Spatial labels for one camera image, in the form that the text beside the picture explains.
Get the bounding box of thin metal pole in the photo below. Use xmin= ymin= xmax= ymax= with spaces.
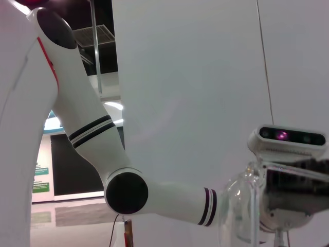
xmin=90 ymin=0 xmax=103 ymax=94

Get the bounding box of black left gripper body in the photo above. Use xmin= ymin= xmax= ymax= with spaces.
xmin=265 ymin=157 xmax=329 ymax=211

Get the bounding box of ceiling vent grille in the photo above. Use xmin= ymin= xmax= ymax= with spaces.
xmin=72 ymin=24 xmax=116 ymax=48

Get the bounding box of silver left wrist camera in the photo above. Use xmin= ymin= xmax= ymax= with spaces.
xmin=247 ymin=123 xmax=327 ymax=162

